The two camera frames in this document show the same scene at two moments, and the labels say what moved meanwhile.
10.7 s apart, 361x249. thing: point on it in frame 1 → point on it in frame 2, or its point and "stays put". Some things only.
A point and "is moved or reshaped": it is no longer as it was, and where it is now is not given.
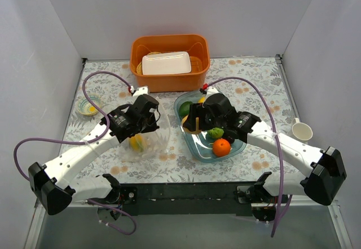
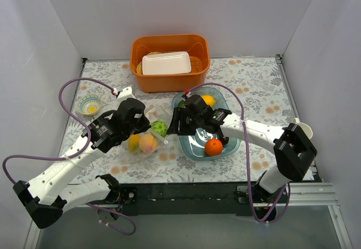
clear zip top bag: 149,146 is moved or reshaped
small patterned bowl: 86,107 stays put
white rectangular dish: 166,63 stays put
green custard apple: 215,132 is moved or reshaped
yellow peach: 197,131 is moved or reshaped
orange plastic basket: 196,45 stays put
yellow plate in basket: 139,69 stays put
